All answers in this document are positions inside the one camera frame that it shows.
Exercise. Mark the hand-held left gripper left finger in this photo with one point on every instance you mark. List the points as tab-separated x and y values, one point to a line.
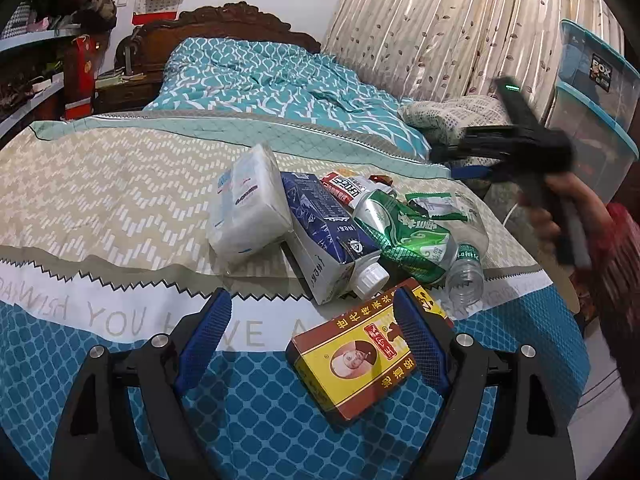
206	327

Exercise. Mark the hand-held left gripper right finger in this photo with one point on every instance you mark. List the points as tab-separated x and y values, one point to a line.
417	340

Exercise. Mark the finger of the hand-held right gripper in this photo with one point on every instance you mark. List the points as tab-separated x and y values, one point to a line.
445	153
475	172

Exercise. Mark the yellow brown cardboard box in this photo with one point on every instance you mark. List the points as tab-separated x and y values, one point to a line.
350	355

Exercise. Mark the crushed green drink can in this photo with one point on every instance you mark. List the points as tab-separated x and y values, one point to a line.
410	240

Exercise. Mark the person's right hand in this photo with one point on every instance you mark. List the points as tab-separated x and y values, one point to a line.
590	210

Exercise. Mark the folded patterned blanket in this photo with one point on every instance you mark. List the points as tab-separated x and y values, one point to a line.
450	115

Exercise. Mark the green white snack wrapper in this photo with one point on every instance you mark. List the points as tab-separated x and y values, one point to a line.
430	205

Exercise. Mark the clear blue-lidded storage box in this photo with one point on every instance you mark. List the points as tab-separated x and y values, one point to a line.
595	145
590	55

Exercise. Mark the small brown wrapper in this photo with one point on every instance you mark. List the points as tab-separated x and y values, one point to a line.
382	180

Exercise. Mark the clear plastic bottle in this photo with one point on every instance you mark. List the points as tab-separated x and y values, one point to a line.
466	277

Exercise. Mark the red white snack wrapper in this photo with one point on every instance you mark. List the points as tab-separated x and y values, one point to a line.
342	185

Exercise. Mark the white tissue pack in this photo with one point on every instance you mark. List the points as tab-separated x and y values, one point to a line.
250	210

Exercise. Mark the leaf print curtain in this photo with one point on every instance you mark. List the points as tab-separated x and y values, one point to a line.
425	25

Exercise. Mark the blue milk carton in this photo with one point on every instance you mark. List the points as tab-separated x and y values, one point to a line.
320	220

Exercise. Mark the teal white patterned quilt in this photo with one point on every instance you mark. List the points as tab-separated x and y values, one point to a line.
260	85

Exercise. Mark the wooden nightstand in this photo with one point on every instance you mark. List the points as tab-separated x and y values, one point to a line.
125	95

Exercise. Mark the carved wooden headboard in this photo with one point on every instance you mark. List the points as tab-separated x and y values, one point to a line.
225	17

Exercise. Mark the red gift box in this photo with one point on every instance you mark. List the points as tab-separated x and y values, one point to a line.
80	75

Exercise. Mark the grey shelf unit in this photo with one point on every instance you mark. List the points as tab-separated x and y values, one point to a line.
35	40

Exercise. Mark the tan handbag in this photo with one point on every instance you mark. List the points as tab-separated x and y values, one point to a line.
100	5

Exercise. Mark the checkered bag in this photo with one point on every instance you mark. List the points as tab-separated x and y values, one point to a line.
17	20

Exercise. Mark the red white wall calendar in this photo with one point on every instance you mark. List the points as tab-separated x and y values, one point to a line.
155	7

